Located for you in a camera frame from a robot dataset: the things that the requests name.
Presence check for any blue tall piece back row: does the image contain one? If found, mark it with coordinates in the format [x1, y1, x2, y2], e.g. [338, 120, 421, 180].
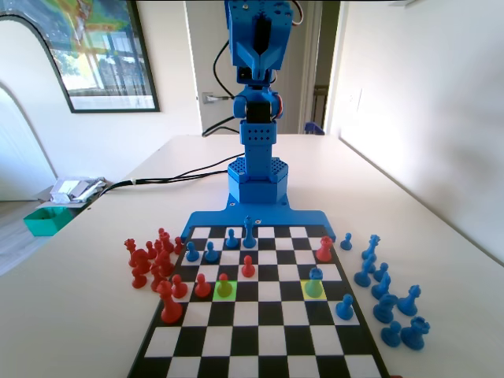
[241, 215, 256, 249]

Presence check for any blue plastic chess queen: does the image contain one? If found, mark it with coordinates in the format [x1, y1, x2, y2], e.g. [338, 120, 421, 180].
[361, 234, 383, 263]

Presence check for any blue chess bishop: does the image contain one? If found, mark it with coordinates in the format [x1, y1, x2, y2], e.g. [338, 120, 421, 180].
[353, 254, 377, 287]
[370, 271, 393, 300]

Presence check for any blue chess rook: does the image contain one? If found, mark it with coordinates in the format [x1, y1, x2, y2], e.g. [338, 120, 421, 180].
[399, 316, 431, 351]

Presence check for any white door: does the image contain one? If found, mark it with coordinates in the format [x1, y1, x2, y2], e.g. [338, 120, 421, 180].
[185, 0, 316, 135]

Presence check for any black framed poster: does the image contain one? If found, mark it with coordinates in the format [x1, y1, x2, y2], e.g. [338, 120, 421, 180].
[0, 0, 161, 115]

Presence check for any large white arched panel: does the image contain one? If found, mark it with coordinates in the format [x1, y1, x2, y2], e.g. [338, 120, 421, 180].
[0, 13, 76, 119]

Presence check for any green plastic box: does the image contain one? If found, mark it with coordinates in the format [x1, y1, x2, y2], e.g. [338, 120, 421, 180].
[23, 206, 72, 238]

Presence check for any black and white chessboard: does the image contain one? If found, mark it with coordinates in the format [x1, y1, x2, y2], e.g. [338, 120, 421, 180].
[126, 224, 391, 378]

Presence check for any black cable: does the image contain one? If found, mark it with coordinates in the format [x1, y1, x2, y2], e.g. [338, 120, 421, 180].
[96, 168, 230, 196]
[213, 39, 237, 99]
[100, 156, 239, 190]
[201, 116, 242, 138]

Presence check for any silver door handle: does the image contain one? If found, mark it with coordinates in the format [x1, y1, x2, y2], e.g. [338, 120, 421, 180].
[202, 91, 234, 105]

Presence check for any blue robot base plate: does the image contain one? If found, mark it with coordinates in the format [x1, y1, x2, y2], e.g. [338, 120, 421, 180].
[182, 195, 339, 243]

